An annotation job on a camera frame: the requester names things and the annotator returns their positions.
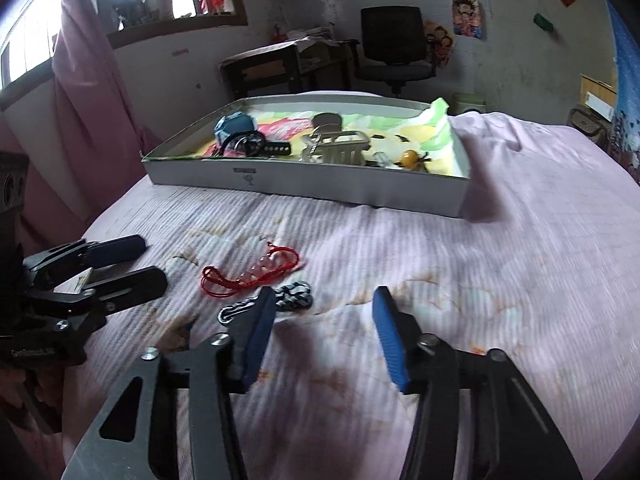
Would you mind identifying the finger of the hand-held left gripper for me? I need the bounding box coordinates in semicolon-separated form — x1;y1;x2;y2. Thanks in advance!
75;266;168;317
22;234;147;286

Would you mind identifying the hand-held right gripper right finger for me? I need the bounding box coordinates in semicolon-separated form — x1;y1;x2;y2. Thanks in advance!
372;285;583;480

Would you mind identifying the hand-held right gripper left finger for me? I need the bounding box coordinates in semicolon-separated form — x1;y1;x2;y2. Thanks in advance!
62;286;278;480

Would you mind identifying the black white braided cord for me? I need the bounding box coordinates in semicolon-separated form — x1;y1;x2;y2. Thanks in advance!
217;280;315;325

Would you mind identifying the red string bead bracelet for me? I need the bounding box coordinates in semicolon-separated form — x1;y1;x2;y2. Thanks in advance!
200;242;301;304

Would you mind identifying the white cardboard box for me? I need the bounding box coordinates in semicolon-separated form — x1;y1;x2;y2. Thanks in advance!
140;91;472;219

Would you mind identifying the blue smartwatch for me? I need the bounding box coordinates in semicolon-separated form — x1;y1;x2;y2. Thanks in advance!
214;112;292;157

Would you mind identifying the black cord bracelet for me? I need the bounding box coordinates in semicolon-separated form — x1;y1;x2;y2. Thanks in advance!
220;130;267;157

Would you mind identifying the amber bead pendant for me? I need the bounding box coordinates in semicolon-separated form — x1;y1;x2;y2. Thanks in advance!
372;149;431;174

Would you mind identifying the pink bedsheet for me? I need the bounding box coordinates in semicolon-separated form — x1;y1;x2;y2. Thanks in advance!
0;90;640;480

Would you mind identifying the pink curtain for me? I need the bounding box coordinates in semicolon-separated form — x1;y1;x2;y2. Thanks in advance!
0;0;162;241

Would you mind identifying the flower printed paper lining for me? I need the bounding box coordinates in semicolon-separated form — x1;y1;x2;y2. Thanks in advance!
200;97;458;178

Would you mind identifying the dark wooden desk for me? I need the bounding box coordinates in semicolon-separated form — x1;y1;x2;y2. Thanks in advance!
220;37;356;103

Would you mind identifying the green plastic stool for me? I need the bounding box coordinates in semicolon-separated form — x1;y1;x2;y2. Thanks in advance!
451;91;488;115

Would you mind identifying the white paper pile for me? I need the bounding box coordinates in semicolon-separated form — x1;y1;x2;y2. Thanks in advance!
285;25;334;44

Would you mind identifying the black office chair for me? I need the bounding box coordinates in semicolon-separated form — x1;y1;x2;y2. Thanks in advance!
352;6;441;98

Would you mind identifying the cardboard carton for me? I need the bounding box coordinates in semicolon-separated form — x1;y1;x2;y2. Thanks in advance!
579;74;619;121

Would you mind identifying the blue printed curtain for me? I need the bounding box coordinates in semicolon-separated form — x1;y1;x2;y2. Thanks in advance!
602;0;640;177

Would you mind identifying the orange cartoon wall sticker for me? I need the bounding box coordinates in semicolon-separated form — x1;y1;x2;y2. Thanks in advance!
422;20;457;68

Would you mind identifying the cartoon character wall poster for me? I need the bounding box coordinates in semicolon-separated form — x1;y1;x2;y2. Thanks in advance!
451;0;487;41

